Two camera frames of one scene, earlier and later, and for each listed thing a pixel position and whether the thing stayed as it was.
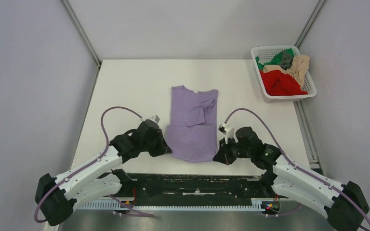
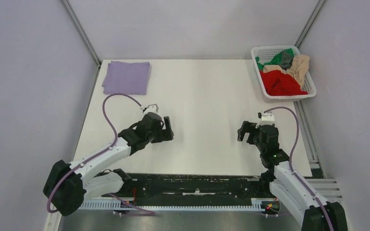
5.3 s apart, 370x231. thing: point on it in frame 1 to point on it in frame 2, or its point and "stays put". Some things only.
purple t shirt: x=191 y=131 to x=126 y=78
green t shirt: x=274 y=60 stays put
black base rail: x=202 y=186 stays put
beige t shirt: x=298 y=69 stays put
